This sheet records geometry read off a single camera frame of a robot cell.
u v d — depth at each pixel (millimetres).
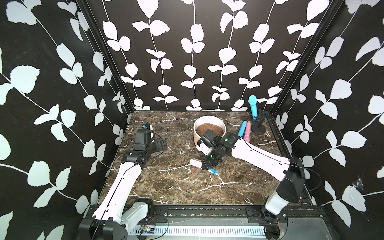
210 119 935
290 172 425
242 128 1072
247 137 1009
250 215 731
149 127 710
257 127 1108
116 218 395
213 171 689
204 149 636
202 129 973
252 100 858
